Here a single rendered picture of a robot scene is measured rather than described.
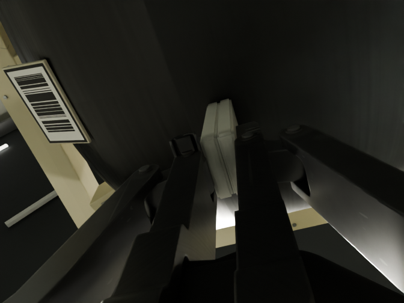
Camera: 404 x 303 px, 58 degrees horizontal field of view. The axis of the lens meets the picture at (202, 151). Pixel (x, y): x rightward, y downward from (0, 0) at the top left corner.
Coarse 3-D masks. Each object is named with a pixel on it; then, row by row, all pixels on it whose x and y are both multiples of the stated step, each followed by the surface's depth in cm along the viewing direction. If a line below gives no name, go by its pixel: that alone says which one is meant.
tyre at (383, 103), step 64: (0, 0) 22; (64, 0) 19; (128, 0) 19; (192, 0) 19; (256, 0) 19; (320, 0) 19; (384, 0) 19; (64, 64) 21; (128, 64) 21; (192, 64) 21; (256, 64) 21; (320, 64) 21; (384, 64) 21; (128, 128) 23; (192, 128) 23; (320, 128) 24; (384, 128) 24
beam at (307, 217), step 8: (312, 208) 84; (296, 216) 85; (304, 216) 85; (312, 216) 85; (320, 216) 85; (296, 224) 86; (304, 224) 86; (312, 224) 86; (320, 224) 86; (216, 232) 87; (224, 232) 87; (232, 232) 87; (216, 240) 89; (224, 240) 89; (232, 240) 89
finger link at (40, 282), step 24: (144, 168) 15; (120, 192) 14; (144, 192) 14; (96, 216) 12; (120, 216) 12; (144, 216) 13; (72, 240) 11; (96, 240) 11; (120, 240) 12; (48, 264) 10; (72, 264) 10; (96, 264) 11; (120, 264) 12; (24, 288) 9; (48, 288) 9; (72, 288) 10; (96, 288) 10
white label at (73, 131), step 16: (32, 64) 22; (48, 64) 22; (16, 80) 23; (32, 80) 23; (48, 80) 22; (32, 96) 24; (48, 96) 23; (64, 96) 23; (32, 112) 25; (48, 112) 24; (64, 112) 23; (48, 128) 25; (64, 128) 24; (80, 128) 24
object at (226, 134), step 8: (224, 104) 21; (232, 104) 22; (224, 112) 19; (232, 112) 19; (224, 120) 18; (232, 120) 18; (224, 128) 16; (232, 128) 16; (224, 136) 16; (232, 136) 16; (224, 144) 16; (232, 144) 16; (224, 152) 16; (232, 152) 16; (224, 160) 16; (232, 160) 16; (232, 168) 16; (232, 176) 16; (232, 184) 16
